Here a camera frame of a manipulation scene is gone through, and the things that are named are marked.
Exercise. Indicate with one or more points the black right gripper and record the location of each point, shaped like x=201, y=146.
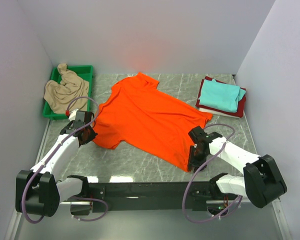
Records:
x=192, y=162

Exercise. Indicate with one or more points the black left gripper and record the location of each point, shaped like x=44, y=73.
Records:
x=91, y=136

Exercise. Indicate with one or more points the orange t-shirt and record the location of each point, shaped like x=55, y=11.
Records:
x=139, y=114

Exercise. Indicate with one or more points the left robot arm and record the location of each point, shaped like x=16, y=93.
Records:
x=47, y=172

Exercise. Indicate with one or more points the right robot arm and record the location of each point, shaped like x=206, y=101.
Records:
x=260, y=181

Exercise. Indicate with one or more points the beige t-shirt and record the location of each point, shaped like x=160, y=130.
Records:
x=69, y=94

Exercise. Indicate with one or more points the folded white t-shirt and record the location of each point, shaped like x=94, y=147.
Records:
x=214, y=112

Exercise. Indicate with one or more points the folded dark red t-shirt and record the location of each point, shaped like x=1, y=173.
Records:
x=241, y=104

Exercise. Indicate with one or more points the folded teal t-shirt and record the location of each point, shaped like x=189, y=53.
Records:
x=221, y=96

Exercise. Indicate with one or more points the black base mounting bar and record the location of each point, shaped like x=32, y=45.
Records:
x=143, y=196

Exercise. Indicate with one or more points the aluminium frame rail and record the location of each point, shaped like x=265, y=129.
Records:
x=49, y=193

